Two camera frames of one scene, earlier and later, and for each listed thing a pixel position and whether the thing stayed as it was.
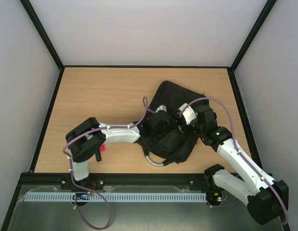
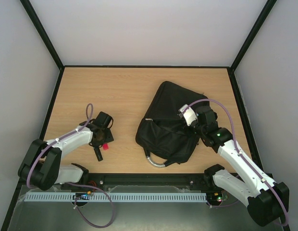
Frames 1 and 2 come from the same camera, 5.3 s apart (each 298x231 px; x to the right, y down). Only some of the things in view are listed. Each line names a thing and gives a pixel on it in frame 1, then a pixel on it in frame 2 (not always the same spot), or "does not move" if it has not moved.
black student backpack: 169,149 does not move
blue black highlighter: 98,155 does not move
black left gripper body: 167,127 to 105,139
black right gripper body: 181,123 does not move
